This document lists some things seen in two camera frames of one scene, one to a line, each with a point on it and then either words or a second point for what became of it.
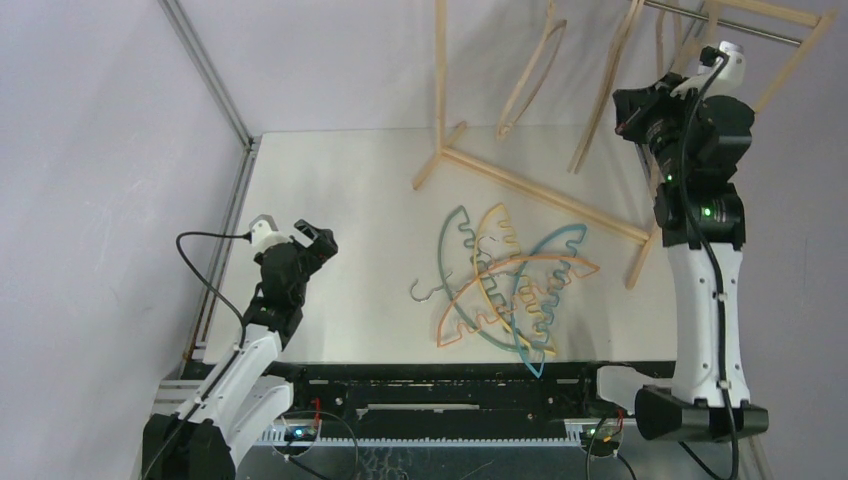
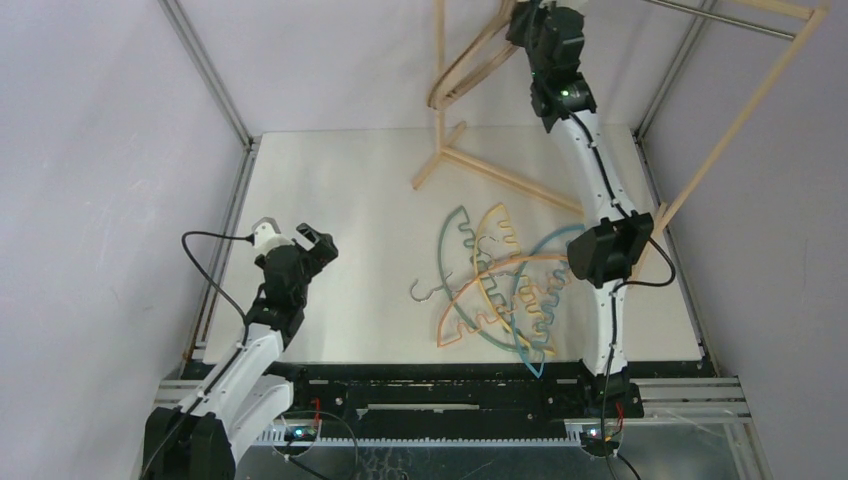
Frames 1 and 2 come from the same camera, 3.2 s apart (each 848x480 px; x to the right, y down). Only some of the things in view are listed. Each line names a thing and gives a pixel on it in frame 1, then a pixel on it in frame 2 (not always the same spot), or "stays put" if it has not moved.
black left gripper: [322, 246] stays put
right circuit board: [599, 438] stays put
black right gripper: [631, 105] -> [525, 24]
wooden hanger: [688, 55] -> [454, 79]
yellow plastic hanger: [496, 266] stays put
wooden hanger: [598, 102] -> [493, 47]
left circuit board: [300, 433] stays put
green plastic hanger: [474, 298] stays put
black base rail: [440, 391] stays put
